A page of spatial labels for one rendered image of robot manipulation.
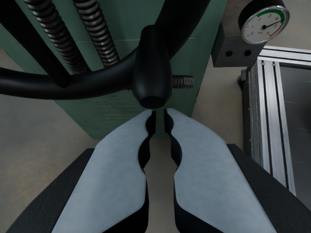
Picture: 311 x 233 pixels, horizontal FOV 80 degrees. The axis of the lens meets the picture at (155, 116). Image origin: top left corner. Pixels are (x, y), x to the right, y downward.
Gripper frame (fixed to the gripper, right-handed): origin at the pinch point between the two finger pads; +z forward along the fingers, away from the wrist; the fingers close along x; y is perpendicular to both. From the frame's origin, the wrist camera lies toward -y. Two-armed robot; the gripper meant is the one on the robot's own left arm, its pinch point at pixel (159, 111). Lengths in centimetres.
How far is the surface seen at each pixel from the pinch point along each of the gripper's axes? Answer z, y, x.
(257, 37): 21.0, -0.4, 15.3
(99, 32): 12.1, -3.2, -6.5
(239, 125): 65, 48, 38
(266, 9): 18.3, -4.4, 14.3
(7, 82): 7.5, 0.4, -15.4
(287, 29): 121, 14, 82
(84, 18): 11.2, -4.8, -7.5
